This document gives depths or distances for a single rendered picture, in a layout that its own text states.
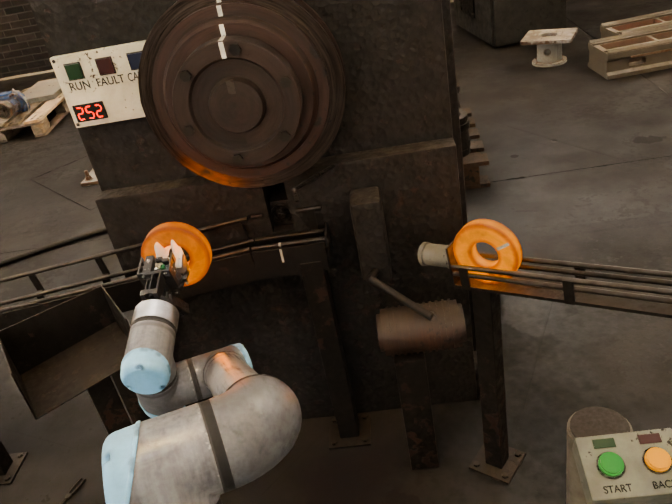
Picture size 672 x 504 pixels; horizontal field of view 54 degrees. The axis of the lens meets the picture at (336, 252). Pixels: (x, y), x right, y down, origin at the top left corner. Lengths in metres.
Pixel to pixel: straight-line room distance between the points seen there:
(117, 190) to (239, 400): 1.13
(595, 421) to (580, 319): 1.13
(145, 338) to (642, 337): 1.69
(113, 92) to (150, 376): 0.78
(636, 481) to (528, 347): 1.21
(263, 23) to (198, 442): 0.94
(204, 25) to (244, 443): 0.95
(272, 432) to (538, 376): 1.53
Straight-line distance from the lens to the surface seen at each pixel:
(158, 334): 1.33
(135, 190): 1.86
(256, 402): 0.86
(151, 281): 1.41
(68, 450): 2.50
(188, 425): 0.84
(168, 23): 1.56
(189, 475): 0.84
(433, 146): 1.72
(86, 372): 1.71
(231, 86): 1.47
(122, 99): 1.78
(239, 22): 1.49
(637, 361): 2.37
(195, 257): 1.55
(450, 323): 1.68
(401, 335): 1.68
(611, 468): 1.24
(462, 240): 1.56
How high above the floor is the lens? 1.54
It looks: 30 degrees down
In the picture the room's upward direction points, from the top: 11 degrees counter-clockwise
